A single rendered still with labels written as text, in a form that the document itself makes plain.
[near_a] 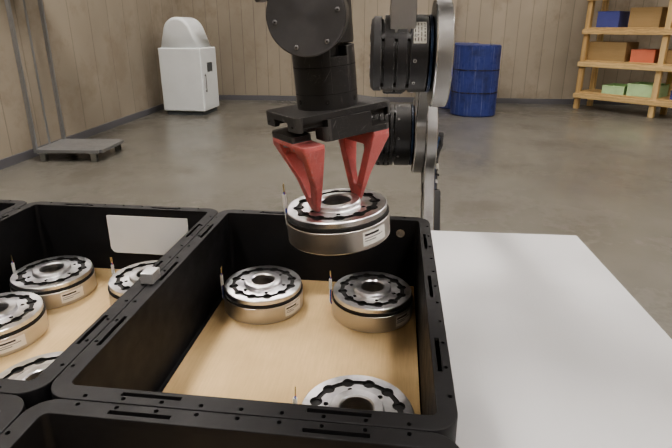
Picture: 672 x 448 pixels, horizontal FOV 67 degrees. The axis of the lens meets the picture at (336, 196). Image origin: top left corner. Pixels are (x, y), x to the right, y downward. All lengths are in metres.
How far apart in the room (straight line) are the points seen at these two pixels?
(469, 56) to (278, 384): 6.82
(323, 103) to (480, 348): 0.54
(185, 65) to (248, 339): 6.90
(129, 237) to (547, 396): 0.64
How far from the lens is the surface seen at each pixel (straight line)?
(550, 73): 8.98
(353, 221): 0.46
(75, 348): 0.49
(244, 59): 8.87
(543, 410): 0.78
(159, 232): 0.79
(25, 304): 0.74
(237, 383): 0.57
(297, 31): 0.38
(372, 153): 0.49
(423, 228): 0.68
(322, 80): 0.45
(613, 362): 0.91
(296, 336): 0.63
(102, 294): 0.79
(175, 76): 7.52
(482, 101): 7.29
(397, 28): 0.97
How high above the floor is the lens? 1.18
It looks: 18 degrees down
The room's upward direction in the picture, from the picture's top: straight up
